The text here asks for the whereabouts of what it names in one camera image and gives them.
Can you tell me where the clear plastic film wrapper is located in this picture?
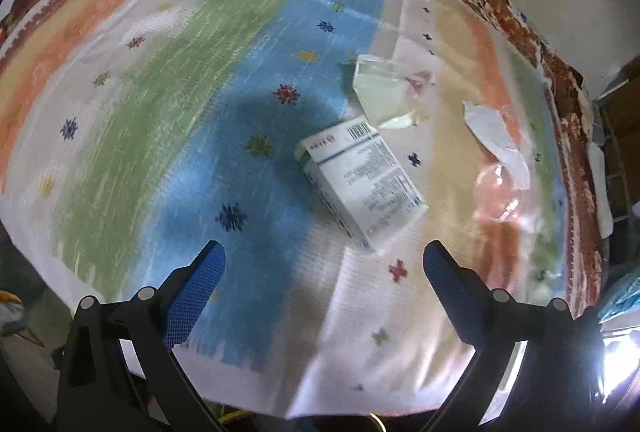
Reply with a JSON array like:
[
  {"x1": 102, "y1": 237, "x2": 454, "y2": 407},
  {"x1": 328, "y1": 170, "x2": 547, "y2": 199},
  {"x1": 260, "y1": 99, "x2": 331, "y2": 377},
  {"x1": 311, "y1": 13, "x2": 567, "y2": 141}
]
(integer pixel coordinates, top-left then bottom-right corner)
[{"x1": 473, "y1": 162, "x2": 538, "y2": 225}]

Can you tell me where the clear yellowish plastic wrapper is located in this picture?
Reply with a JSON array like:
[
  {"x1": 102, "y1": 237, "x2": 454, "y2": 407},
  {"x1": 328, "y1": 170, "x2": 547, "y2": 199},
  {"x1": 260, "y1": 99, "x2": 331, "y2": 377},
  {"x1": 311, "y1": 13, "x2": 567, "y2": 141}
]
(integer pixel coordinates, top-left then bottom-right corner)
[{"x1": 352, "y1": 54, "x2": 435, "y2": 130}]

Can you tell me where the white torn paper scrap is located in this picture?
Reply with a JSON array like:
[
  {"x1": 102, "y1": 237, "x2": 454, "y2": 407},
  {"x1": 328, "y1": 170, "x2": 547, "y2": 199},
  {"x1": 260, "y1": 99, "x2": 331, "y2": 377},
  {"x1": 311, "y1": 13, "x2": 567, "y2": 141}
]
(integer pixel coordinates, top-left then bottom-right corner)
[{"x1": 462, "y1": 100, "x2": 530, "y2": 190}]

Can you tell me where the colourful striped bed mat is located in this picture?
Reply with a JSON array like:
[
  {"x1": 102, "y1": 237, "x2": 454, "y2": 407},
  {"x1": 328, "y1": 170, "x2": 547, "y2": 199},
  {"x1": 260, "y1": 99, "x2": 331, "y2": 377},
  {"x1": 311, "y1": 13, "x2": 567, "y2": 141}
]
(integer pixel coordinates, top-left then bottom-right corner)
[{"x1": 1, "y1": 0, "x2": 570, "y2": 417}]

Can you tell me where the white medicine box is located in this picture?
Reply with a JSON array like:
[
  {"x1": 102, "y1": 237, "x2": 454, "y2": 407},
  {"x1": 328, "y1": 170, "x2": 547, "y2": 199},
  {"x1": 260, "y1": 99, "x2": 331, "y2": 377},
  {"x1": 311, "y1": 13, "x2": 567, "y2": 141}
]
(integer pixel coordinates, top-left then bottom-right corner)
[{"x1": 294, "y1": 117, "x2": 426, "y2": 253}]

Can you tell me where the blue polka dot cloth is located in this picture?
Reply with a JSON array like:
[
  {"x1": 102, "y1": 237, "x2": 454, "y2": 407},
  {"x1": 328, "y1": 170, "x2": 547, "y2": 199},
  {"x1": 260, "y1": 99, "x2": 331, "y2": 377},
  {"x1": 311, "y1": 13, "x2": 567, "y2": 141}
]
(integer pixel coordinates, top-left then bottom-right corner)
[{"x1": 598, "y1": 267, "x2": 640, "y2": 324}]

